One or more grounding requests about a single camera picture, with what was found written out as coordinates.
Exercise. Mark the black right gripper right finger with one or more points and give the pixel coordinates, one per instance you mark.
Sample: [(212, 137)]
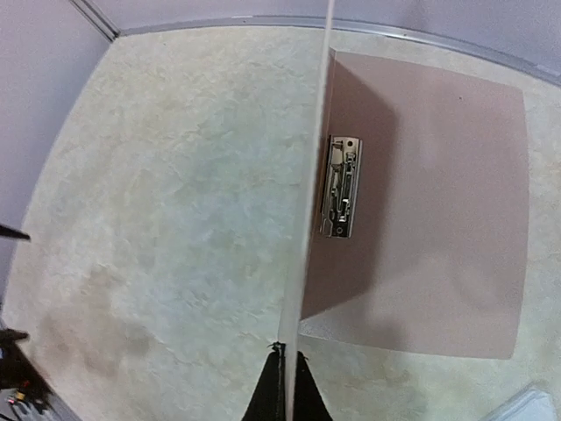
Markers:
[(308, 403)]

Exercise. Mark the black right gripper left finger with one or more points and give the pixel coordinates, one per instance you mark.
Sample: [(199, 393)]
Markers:
[(268, 401)]

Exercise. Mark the metal folder clip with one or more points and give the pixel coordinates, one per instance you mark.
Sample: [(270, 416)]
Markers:
[(340, 187)]

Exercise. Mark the white paper stack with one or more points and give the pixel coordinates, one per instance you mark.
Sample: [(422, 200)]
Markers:
[(530, 404)]

